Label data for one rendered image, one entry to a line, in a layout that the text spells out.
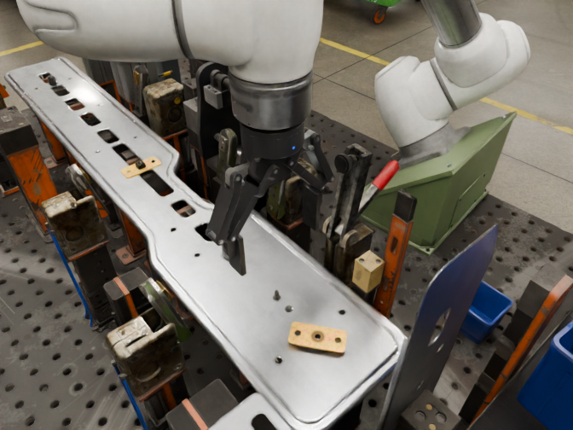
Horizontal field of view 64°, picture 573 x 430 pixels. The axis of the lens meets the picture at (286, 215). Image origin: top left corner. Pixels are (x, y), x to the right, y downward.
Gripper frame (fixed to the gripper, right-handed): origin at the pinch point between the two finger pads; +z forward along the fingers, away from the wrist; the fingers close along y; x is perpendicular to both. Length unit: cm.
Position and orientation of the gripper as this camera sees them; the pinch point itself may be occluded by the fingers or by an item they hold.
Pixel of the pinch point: (275, 241)
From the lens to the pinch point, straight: 66.3
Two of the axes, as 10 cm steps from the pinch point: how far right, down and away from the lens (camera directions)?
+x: 6.5, 5.0, -5.7
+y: -7.6, 4.4, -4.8
